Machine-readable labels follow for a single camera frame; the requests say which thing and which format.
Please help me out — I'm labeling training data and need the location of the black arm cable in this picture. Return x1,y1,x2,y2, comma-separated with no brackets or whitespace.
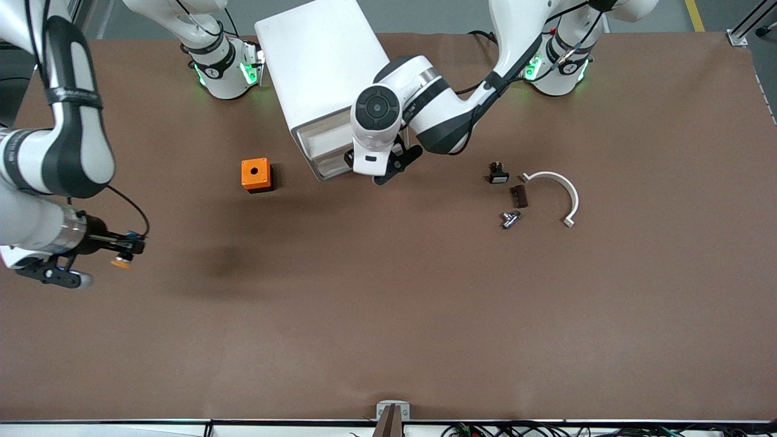
105,184,151,239
452,0,611,98

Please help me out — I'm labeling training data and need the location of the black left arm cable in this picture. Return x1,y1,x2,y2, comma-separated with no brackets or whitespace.
452,0,611,98

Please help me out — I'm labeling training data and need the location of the brown table mat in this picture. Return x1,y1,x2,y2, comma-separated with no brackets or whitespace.
0,30,777,422

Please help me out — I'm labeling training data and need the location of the white table edge rail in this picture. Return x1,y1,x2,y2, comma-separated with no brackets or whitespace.
0,419,777,437

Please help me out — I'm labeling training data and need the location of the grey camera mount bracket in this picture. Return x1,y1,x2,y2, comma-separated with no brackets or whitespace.
376,401,411,437

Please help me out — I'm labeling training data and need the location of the aluminium frame profile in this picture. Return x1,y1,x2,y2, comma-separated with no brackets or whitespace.
727,0,777,47

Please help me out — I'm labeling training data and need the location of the white curved bracket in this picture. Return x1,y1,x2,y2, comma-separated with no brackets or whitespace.
520,171,580,228

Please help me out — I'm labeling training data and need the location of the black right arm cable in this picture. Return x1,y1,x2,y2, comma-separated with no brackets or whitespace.
105,184,151,239

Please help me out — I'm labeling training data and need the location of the orange box with hole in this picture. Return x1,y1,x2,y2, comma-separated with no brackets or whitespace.
241,158,274,194

